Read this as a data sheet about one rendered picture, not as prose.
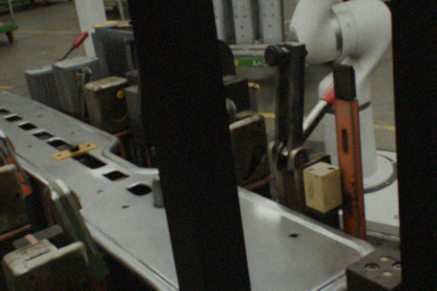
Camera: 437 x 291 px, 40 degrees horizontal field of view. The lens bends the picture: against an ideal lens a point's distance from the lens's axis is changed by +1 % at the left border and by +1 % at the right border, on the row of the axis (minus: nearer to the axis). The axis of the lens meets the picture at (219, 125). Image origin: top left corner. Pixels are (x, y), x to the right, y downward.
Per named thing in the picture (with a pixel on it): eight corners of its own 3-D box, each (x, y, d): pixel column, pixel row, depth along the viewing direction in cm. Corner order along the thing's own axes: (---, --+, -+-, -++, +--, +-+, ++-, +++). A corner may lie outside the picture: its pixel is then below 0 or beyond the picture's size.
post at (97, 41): (117, 174, 182) (88, 32, 168) (138, 166, 186) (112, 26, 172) (129, 180, 176) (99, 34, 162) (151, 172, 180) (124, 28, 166)
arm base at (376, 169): (335, 152, 160) (327, 88, 153) (404, 160, 149) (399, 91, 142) (300, 185, 147) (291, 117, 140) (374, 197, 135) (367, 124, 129)
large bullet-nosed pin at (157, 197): (152, 212, 89) (145, 173, 87) (170, 205, 91) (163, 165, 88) (163, 219, 86) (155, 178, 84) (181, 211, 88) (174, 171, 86)
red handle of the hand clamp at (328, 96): (271, 149, 84) (332, 69, 88) (278, 158, 85) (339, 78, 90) (291, 156, 81) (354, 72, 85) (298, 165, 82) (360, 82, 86)
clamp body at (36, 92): (45, 186, 180) (17, 71, 169) (80, 173, 186) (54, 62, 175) (57, 194, 173) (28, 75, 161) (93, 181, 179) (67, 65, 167)
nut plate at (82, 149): (57, 161, 111) (56, 155, 111) (50, 156, 114) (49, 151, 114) (98, 147, 115) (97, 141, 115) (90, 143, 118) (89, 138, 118)
